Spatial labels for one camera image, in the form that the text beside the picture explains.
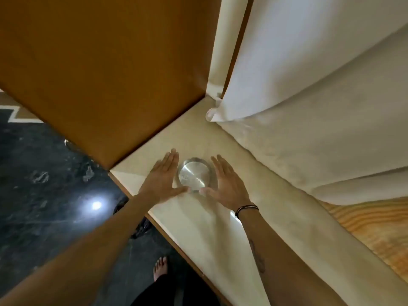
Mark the brown wooden cabinet panel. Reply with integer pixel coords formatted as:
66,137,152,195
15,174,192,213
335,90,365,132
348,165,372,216
0,0,224,171

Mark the round steel bowl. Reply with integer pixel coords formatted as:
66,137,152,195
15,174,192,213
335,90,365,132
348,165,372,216
176,157,213,192

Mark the person's right hand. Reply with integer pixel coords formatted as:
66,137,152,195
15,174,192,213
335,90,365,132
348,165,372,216
199,154,251,213

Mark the wide white curtain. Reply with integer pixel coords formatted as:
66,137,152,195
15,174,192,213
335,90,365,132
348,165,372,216
205,0,408,206

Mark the light wood grain board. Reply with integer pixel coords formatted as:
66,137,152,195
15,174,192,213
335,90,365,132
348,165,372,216
320,197,408,275

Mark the person's bare foot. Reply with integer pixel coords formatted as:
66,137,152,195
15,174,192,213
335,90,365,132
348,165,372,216
153,256,169,283

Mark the person's left forearm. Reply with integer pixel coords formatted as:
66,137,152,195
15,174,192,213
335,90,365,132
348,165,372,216
0,194,159,306

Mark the person's black trouser leg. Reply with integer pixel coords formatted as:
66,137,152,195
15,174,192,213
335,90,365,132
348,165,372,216
131,272,221,306

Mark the person's left hand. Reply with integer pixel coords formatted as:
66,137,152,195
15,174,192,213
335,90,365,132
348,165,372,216
139,149,189,205

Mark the black cord bracelet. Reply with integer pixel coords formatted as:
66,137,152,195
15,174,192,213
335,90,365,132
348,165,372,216
235,205,259,220

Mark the person's right forearm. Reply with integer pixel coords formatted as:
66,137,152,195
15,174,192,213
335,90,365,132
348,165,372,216
236,205,349,306

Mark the narrow cream curtain strip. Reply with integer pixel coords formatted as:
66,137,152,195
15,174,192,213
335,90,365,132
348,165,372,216
205,0,250,100

